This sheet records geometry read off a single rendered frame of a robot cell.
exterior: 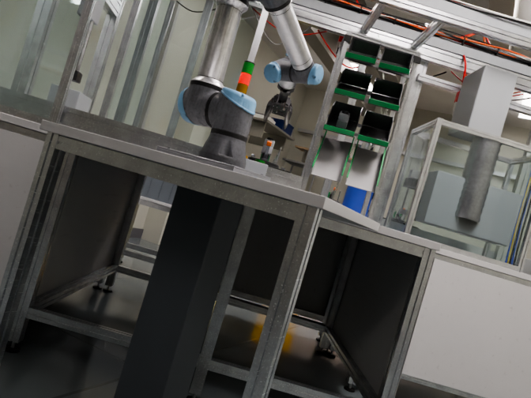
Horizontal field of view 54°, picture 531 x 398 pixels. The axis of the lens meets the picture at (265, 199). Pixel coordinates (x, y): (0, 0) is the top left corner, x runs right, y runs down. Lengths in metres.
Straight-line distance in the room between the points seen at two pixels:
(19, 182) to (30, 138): 0.17
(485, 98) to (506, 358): 1.43
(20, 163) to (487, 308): 2.36
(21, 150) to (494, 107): 2.45
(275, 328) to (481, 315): 1.95
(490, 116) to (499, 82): 0.20
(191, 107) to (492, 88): 2.03
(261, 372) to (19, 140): 1.37
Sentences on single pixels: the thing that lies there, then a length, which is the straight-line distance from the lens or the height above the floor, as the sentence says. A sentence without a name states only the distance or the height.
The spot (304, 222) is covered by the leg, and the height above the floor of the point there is 0.79.
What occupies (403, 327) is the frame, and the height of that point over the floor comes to 0.51.
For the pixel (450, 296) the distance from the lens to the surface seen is 2.96.
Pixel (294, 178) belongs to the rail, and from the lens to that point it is 2.07.
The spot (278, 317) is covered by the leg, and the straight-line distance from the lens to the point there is 1.22.
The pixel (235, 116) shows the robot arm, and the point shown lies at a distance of 1.58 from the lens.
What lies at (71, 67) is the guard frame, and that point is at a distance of 2.20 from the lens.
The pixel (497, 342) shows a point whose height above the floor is 0.47.
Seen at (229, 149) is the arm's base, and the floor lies 0.93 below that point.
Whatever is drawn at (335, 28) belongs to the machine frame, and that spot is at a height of 2.02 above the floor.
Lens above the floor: 0.79
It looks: 1 degrees up
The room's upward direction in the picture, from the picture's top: 17 degrees clockwise
